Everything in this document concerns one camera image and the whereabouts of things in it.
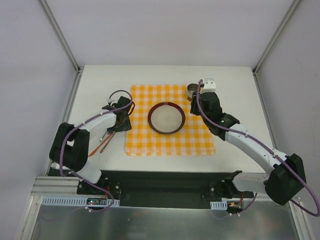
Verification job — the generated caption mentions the copper spoon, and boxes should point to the copper spoon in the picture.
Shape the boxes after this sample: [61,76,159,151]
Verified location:
[99,132,116,154]

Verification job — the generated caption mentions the metal cup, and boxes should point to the metal cup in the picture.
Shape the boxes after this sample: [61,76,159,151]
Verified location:
[186,83,198,101]

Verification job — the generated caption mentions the yellow white checkered cloth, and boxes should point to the yellow white checkered cloth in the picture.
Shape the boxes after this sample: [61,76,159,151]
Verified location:
[124,84,216,157]

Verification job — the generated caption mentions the red rimmed cream plate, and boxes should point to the red rimmed cream plate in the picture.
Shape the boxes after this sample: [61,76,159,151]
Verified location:
[147,102,186,135]

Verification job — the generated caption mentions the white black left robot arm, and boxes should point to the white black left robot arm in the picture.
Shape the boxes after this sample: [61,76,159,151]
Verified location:
[49,96,135,195]

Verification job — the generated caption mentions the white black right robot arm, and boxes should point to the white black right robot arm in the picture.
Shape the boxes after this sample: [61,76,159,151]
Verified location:
[190,92,307,205]

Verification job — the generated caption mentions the orange chopsticks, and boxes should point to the orange chopsticks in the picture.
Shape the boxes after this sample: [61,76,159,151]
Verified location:
[88,135,111,157]

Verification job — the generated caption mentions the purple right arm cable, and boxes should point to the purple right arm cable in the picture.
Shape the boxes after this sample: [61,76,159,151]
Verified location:
[195,79,320,218]

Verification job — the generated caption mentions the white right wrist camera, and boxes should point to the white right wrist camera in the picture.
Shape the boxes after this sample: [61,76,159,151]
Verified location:
[201,78,217,93]

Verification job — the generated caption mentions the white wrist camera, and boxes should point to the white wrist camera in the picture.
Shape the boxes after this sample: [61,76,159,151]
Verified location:
[201,78,217,93]
[107,98,118,106]

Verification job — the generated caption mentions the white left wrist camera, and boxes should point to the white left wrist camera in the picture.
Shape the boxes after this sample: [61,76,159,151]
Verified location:
[107,98,118,106]

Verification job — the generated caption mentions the aluminium right side rail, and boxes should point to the aluminium right side rail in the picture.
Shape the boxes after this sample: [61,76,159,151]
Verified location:
[252,71,277,149]

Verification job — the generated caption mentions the aluminium rail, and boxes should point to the aluminium rail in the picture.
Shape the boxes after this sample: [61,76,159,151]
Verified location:
[252,71,277,149]
[31,174,302,201]
[44,69,85,176]

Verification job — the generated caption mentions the aluminium frame post right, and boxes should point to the aluminium frame post right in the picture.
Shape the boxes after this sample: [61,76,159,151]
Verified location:
[252,0,303,76]

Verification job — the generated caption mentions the aluminium frame post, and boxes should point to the aluminium frame post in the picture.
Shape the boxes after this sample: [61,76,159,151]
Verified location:
[37,0,81,73]
[252,0,303,76]

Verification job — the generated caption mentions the aluminium left side rail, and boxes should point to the aluminium left side rail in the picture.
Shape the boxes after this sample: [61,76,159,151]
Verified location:
[44,69,85,176]

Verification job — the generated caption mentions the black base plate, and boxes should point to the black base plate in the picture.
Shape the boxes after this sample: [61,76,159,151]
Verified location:
[76,170,254,213]

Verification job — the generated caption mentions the aluminium front rail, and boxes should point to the aluminium front rail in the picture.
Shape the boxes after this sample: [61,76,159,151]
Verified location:
[31,174,302,201]

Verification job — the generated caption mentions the right white cable duct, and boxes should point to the right white cable duct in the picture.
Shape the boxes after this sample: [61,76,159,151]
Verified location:
[210,200,228,211]

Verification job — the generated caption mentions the white cable duct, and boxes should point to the white cable duct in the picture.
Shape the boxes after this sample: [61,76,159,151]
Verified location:
[42,196,120,208]
[210,200,228,211]

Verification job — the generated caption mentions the left white cable duct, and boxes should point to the left white cable duct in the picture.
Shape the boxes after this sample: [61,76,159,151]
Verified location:
[42,196,120,208]

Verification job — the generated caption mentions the aluminium frame post left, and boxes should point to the aluminium frame post left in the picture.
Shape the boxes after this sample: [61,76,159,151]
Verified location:
[37,0,81,73]

